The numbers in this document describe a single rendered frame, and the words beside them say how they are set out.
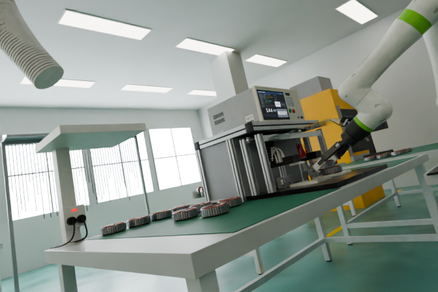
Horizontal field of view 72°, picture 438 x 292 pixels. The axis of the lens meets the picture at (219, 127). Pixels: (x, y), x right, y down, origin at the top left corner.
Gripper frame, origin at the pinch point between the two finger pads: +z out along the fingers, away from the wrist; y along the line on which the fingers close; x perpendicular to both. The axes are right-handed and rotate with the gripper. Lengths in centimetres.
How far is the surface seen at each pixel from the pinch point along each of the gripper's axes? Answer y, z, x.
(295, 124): 17.3, 3.9, 31.0
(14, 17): -100, 24, 135
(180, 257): -98, -8, -17
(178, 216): -60, 35, 12
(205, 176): -22, 48, 36
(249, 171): -20.7, 21.5, 17.5
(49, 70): -88, 33, 105
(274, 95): 8.1, -3.0, 48.0
